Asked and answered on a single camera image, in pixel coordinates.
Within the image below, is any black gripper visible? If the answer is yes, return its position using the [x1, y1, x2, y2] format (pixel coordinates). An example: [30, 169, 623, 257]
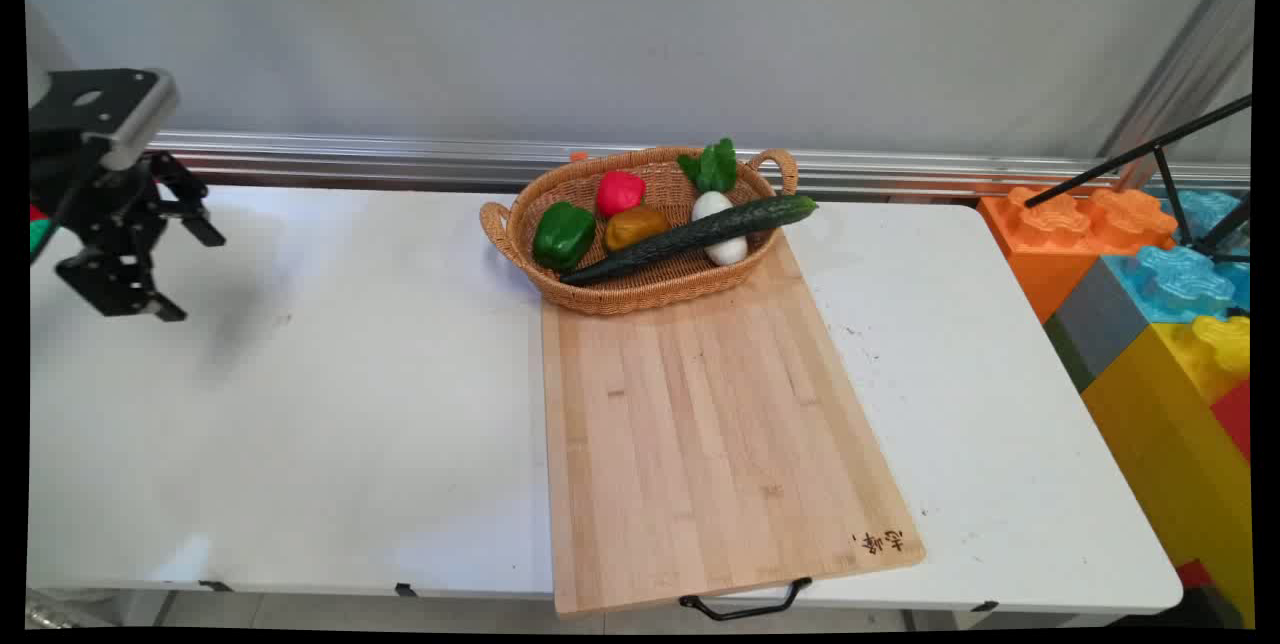
[30, 136, 227, 324]

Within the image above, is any long dark green cucumber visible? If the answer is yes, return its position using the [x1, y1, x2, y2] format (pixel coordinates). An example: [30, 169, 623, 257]
[560, 195, 819, 287]

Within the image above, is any green bell pepper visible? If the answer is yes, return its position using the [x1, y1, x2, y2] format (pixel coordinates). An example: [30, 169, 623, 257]
[531, 201, 598, 273]

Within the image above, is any red bell pepper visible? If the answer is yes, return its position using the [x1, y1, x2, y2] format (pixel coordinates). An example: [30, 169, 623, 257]
[596, 170, 647, 219]

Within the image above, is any woven wicker basket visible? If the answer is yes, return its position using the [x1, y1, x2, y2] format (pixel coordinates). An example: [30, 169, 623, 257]
[479, 146, 800, 316]

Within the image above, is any white radish with green leaves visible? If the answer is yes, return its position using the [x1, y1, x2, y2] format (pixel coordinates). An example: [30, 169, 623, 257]
[677, 137, 750, 267]

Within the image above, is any wooden cutting board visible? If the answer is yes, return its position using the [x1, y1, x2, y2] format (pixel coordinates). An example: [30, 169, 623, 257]
[540, 232, 926, 618]

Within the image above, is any orange giant toy brick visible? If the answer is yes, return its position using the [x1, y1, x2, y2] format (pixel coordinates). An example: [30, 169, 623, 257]
[977, 186, 1179, 325]

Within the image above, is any grey giant toy brick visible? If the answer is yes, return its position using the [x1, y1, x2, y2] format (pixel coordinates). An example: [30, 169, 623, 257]
[1044, 257, 1151, 393]

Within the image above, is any black tripod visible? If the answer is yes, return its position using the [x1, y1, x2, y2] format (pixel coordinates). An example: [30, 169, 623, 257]
[1024, 94, 1253, 265]

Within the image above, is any blue giant toy brick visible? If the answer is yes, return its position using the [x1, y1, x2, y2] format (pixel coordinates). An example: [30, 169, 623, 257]
[1100, 189, 1252, 325]

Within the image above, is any yellow giant toy brick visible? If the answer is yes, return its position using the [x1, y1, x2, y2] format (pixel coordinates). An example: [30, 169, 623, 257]
[1082, 314, 1254, 627]

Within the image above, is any red giant toy brick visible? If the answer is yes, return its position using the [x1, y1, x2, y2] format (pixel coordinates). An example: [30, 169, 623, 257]
[1209, 379, 1252, 465]

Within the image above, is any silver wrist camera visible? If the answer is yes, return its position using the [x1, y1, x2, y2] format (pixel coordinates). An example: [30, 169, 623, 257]
[92, 72, 182, 172]

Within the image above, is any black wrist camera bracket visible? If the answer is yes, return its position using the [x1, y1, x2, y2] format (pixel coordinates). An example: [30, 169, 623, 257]
[29, 69, 163, 137]

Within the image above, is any aluminium rail along wall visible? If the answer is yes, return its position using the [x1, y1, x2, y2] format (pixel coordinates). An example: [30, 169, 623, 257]
[148, 131, 1251, 201]

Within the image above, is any black metal board handle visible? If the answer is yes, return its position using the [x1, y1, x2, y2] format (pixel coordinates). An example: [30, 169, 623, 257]
[679, 578, 813, 622]

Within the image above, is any slanted aluminium frame post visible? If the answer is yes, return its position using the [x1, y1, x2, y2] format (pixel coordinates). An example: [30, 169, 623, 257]
[1098, 0, 1257, 191]

